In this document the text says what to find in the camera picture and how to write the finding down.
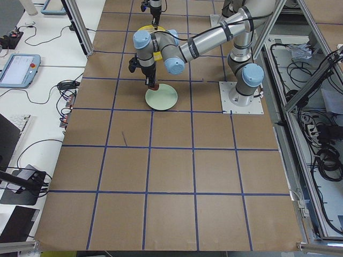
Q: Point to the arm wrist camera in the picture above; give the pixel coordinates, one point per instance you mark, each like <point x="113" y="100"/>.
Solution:
<point x="144" y="5"/>

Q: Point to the black power adapter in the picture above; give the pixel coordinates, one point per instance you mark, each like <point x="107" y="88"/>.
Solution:
<point x="68" y="85"/>

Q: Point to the brown bun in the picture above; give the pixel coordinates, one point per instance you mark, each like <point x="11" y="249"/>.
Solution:
<point x="154" y="87"/>

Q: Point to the yellow steamer layer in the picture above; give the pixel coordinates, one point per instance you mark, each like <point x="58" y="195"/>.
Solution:
<point x="157" y="56"/>
<point x="151" y="28"/>

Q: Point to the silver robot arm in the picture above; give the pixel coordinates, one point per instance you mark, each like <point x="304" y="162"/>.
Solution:
<point x="176" y="52"/>
<point x="155" y="3"/>

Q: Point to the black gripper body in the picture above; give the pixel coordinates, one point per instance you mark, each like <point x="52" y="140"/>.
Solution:
<point x="148" y="71"/>
<point x="154" y="11"/>

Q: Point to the black tripod base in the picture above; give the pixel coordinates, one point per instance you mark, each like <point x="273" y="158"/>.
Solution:
<point x="23" y="186"/>

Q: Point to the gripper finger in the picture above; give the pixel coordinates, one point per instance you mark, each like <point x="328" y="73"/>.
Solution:
<point x="150" y="80"/>

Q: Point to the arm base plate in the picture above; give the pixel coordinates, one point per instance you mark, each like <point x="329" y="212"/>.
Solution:
<point x="234" y="103"/>
<point x="215" y="19"/>

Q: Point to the light green plate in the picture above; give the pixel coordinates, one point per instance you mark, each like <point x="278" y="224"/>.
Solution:
<point x="162" y="99"/>

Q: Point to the far teach pendant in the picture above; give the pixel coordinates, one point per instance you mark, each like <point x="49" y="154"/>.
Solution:
<point x="53" y="7"/>

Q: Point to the aluminium frame post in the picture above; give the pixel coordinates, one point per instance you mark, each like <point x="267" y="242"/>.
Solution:
<point x="77" y="22"/>

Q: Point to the white keyboard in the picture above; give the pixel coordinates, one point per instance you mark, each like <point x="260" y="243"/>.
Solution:
<point x="22" y="122"/>

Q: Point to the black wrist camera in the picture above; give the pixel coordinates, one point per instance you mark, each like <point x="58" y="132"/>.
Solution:
<point x="133" y="64"/>

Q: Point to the teach pendant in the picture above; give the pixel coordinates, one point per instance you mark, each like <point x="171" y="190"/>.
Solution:
<point x="53" y="7"/>
<point x="20" y="70"/>

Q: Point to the near teach pendant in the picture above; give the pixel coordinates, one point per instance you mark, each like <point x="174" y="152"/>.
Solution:
<point x="20" y="70"/>

